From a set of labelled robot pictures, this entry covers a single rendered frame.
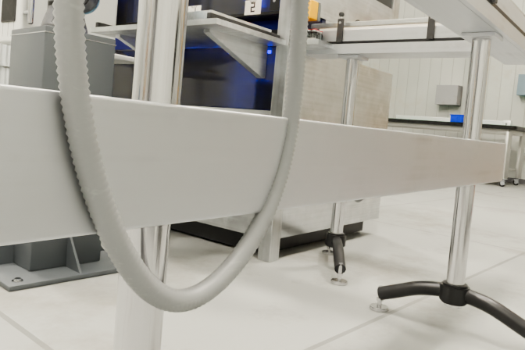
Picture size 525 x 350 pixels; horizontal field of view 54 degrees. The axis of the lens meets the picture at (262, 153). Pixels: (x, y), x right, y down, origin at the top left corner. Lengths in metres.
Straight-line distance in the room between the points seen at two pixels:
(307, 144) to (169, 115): 0.25
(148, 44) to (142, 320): 0.28
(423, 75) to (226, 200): 9.11
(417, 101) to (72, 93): 9.28
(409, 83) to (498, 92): 1.54
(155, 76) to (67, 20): 0.13
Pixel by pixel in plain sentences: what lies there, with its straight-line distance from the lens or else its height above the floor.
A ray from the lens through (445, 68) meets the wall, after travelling 9.50.
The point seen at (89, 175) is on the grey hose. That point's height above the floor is 0.48.
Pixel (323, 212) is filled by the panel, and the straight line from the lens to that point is 2.40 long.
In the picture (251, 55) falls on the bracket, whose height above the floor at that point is 0.80.
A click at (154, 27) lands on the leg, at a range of 0.53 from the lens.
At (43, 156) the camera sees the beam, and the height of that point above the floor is 0.50.
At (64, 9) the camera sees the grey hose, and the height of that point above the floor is 0.61.
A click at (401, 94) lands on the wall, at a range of 9.77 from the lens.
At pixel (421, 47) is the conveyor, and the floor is 0.86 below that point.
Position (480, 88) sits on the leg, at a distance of 1.55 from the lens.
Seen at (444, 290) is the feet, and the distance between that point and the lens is 1.59.
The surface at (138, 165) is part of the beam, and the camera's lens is 0.49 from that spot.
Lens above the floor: 0.54
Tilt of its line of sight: 3 degrees down
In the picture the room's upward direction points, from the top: 5 degrees clockwise
